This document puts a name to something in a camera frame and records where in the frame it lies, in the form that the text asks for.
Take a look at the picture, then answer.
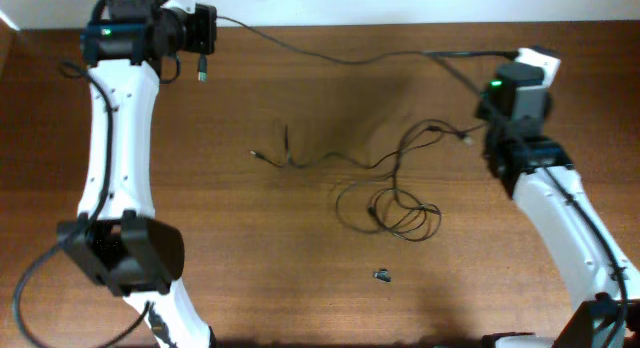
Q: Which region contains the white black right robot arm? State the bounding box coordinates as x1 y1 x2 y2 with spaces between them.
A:
476 47 639 347

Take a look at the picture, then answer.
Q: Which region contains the thin black USB cable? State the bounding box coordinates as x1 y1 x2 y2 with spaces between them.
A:
249 118 476 243

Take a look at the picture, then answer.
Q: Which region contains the small black adapter plug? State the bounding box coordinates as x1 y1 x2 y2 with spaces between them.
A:
373 269 392 283

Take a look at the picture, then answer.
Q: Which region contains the thick black USB-A cable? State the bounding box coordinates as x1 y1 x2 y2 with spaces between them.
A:
196 15 521 84

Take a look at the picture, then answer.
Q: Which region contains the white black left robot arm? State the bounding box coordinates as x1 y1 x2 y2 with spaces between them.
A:
57 0 216 347

